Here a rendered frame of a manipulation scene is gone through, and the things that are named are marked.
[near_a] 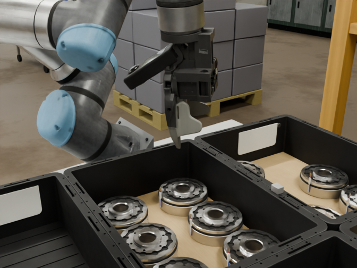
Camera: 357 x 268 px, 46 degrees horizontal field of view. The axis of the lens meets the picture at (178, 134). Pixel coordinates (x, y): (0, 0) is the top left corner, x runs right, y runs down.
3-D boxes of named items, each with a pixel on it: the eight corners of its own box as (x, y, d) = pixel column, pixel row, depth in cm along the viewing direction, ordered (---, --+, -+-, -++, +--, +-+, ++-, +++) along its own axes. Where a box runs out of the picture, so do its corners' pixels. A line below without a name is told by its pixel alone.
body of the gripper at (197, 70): (210, 107, 70) (207, 36, 64) (161, 105, 73) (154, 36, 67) (218, 88, 77) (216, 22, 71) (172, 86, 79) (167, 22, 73)
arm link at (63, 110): (67, 160, 106) (22, 135, 97) (85, 114, 111) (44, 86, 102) (98, 159, 98) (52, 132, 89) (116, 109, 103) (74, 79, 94)
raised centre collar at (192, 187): (167, 187, 89) (167, 185, 88) (186, 182, 91) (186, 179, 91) (179, 198, 85) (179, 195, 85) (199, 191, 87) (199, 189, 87)
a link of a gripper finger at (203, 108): (209, 134, 81) (205, 96, 75) (179, 132, 82) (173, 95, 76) (212, 123, 83) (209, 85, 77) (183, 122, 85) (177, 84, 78)
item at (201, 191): (150, 187, 90) (150, 185, 89) (189, 175, 94) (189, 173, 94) (175, 210, 82) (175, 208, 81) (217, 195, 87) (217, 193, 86)
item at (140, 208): (86, 207, 83) (86, 204, 83) (133, 193, 88) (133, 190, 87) (107, 233, 75) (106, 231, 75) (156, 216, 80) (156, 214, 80)
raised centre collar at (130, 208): (103, 207, 82) (103, 204, 82) (127, 200, 84) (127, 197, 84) (114, 219, 78) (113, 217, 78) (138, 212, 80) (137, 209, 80)
